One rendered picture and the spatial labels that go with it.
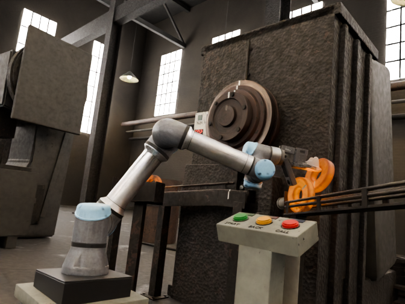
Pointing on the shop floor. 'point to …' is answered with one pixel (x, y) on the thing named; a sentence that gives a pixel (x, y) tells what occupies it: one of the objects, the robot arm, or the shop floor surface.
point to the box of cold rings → (16, 204)
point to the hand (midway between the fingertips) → (319, 171)
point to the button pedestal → (264, 255)
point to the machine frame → (302, 46)
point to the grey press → (43, 115)
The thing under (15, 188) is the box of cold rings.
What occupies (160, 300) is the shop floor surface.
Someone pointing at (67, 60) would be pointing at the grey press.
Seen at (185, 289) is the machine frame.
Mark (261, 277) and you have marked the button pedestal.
